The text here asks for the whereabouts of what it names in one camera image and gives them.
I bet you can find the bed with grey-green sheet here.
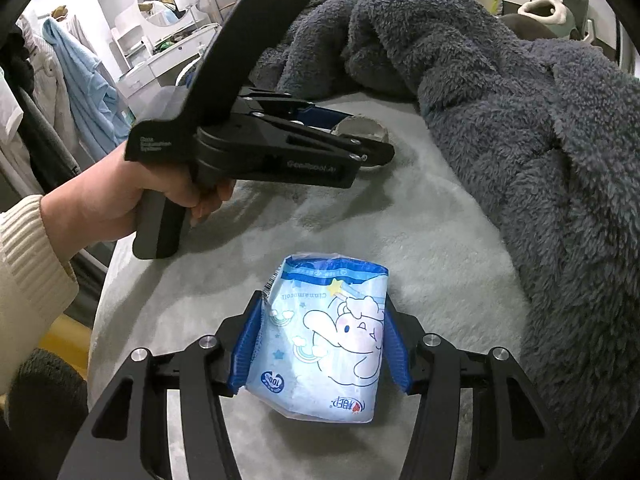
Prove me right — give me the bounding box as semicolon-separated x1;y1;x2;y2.
87;90;541;480

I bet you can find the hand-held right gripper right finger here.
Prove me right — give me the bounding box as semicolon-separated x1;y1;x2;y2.
382;297;581;480

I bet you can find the dark office chair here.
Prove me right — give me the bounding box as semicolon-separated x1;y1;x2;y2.
546;0;599;47

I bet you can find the dark grey fluffy blanket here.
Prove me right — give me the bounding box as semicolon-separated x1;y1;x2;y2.
250;0;640;472

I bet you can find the brown tape roll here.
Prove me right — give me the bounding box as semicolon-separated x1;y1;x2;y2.
332;116;390;174

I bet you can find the cream and green pet bed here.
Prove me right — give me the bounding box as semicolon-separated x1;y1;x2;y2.
516;0;569;29

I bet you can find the person's left hand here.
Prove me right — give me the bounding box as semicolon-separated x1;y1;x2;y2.
40;141;236;262

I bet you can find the person's left forearm cream sleeve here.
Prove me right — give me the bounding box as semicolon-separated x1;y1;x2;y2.
0;194;79;397

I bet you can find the white hanging clothing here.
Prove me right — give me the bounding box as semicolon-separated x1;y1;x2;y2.
14;14;77;162

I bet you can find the person's leg in dark fleece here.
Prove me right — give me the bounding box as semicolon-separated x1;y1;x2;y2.
0;347;92;480

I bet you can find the white vanity desk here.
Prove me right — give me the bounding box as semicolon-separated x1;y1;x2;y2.
111;2;226;102

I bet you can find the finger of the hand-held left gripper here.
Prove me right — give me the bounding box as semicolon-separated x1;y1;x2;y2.
235;112;396;168
239;87;352;135

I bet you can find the hanging blue towel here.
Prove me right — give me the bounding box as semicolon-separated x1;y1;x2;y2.
42;17;132;149

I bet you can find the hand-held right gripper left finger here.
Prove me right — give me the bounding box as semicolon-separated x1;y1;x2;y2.
57;296;266;480

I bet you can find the blue cartoon tissue packet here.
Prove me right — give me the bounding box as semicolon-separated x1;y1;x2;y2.
245;254;391;424

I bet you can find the black hanging clothing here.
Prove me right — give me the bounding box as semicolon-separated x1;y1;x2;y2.
0;30;77;197

